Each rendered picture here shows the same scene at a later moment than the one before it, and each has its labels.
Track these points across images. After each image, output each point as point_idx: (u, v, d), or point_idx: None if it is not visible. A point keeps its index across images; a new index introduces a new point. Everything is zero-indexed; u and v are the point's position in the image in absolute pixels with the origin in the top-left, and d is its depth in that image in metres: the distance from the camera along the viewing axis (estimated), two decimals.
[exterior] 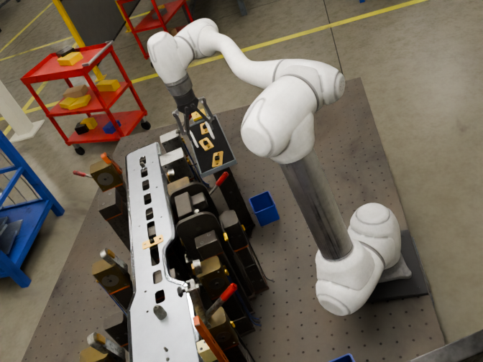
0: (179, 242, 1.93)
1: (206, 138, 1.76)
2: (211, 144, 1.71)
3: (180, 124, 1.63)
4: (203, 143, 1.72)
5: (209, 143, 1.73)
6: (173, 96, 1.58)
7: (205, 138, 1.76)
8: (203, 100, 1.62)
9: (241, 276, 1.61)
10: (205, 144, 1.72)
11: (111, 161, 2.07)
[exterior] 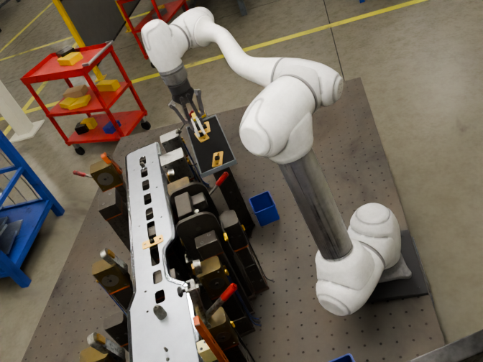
0: (179, 242, 1.93)
1: (202, 131, 1.73)
2: (207, 136, 1.69)
3: (180, 114, 1.61)
4: (199, 134, 1.69)
5: (205, 134, 1.70)
6: (168, 86, 1.55)
7: (201, 129, 1.74)
8: (198, 93, 1.60)
9: (241, 276, 1.61)
10: (200, 135, 1.69)
11: (111, 161, 2.07)
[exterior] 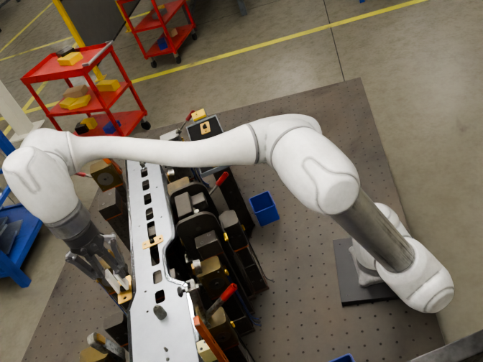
0: (179, 242, 1.93)
1: (128, 278, 1.18)
2: (130, 293, 1.14)
3: (83, 268, 1.07)
4: (119, 289, 1.15)
5: (129, 289, 1.15)
6: None
7: (128, 276, 1.19)
8: (111, 242, 1.05)
9: (241, 276, 1.61)
10: (121, 290, 1.15)
11: (111, 161, 2.07)
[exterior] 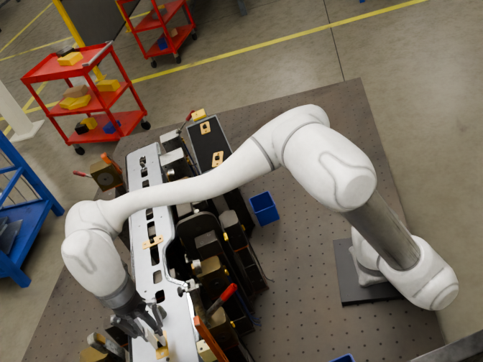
0: (179, 242, 1.93)
1: (164, 333, 1.28)
2: (167, 349, 1.24)
3: (126, 330, 1.17)
4: (157, 345, 1.25)
5: (165, 345, 1.25)
6: None
7: (164, 331, 1.29)
8: (153, 307, 1.14)
9: (241, 276, 1.61)
10: (159, 346, 1.24)
11: (111, 161, 2.07)
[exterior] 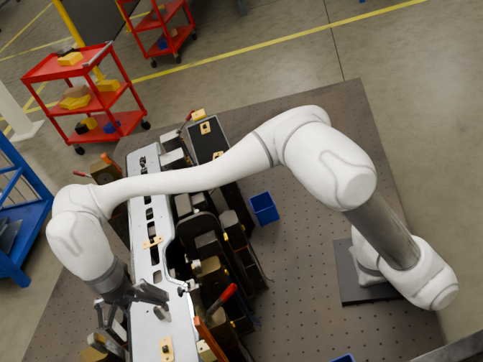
0: (179, 242, 1.93)
1: (169, 339, 1.30)
2: (172, 354, 1.26)
3: (100, 318, 1.12)
4: (162, 350, 1.27)
5: (169, 350, 1.27)
6: None
7: (168, 336, 1.31)
8: (142, 288, 1.10)
9: (241, 276, 1.61)
10: (164, 351, 1.27)
11: (111, 161, 2.07)
